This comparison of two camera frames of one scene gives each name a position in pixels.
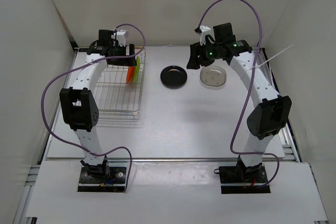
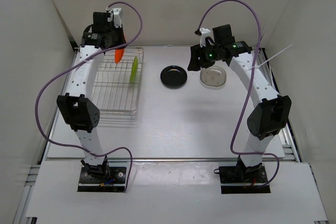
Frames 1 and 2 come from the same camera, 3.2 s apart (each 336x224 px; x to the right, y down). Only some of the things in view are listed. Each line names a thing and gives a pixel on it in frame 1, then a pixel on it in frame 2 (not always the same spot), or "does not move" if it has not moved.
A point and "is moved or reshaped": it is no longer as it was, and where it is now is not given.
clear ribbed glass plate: x=213 y=75 does not move
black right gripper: x=195 y=62 does not move
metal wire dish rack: x=116 y=98 does not move
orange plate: x=130 y=74 is moved or reshaped
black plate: x=173 y=76 does not move
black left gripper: x=129 y=61 to x=121 y=31
